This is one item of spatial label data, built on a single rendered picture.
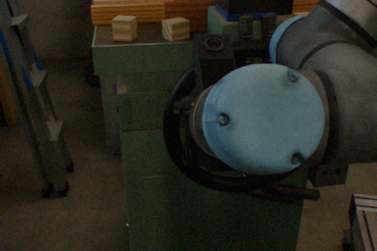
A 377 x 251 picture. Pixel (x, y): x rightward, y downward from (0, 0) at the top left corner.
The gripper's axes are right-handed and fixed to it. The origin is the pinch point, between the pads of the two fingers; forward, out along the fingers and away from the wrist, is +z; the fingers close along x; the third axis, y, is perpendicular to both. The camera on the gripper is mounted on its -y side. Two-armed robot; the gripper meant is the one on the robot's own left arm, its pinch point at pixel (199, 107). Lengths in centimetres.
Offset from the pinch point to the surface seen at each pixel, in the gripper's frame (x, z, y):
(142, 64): -8.3, 21.2, -9.4
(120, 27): -12.3, 19.8, -16.6
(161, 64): -4.6, 21.5, -9.4
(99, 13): -17.5, 31.3, -22.5
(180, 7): -0.4, 23.2, -21.3
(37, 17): -89, 267, -82
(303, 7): 30, 33, -24
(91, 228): -30, 106, 42
